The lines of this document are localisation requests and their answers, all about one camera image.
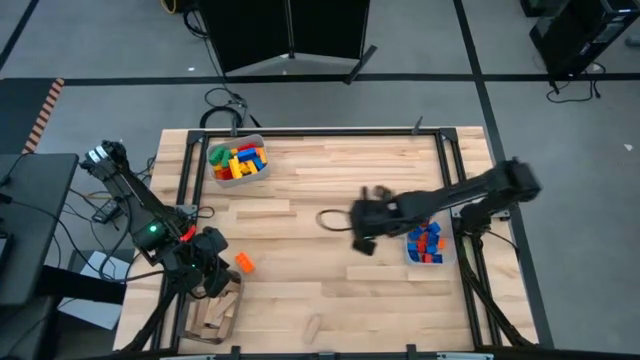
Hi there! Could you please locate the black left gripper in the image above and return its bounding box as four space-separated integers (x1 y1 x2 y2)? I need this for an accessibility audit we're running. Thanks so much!
171 226 234 300

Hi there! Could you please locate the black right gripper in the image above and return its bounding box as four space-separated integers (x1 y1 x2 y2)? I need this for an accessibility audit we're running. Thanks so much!
348 193 407 258

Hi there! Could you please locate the dark smoked plastic bin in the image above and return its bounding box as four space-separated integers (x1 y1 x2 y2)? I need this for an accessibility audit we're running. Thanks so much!
178 272 246 346

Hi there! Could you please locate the clear plastic bin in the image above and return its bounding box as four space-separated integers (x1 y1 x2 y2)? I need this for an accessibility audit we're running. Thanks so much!
403 219 458 268

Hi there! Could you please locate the white plastic bin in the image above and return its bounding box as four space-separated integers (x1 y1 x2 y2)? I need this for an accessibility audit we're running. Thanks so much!
205 133 272 190

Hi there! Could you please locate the black floor power adapter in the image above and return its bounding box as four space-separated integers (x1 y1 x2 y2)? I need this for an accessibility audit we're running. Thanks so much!
92 199 122 225

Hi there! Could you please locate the black side desk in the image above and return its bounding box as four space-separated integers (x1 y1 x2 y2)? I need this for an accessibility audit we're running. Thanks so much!
0 152 80 307

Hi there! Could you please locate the black folding screen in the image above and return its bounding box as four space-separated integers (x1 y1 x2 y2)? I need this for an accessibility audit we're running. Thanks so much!
197 0 379 86

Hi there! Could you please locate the orange black hazard strip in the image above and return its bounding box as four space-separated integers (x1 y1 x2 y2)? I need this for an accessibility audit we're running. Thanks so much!
22 77 66 155

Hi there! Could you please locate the black equipment rack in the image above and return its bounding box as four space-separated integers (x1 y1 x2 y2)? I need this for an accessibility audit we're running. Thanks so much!
519 0 640 76

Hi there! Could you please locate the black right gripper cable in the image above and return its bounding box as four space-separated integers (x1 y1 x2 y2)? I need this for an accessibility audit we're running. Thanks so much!
315 208 354 233

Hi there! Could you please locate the black aluminium table frame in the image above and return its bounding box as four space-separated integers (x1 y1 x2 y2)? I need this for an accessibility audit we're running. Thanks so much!
119 127 539 360

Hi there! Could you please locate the coiled black floor cable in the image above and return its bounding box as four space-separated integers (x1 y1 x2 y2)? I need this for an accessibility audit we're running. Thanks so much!
199 87 247 130

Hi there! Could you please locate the thin black floor cable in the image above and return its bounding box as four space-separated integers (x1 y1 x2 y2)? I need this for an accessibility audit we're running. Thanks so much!
182 9 241 104

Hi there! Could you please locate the black rack cable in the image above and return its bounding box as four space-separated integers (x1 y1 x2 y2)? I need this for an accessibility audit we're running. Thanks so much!
545 62 607 105

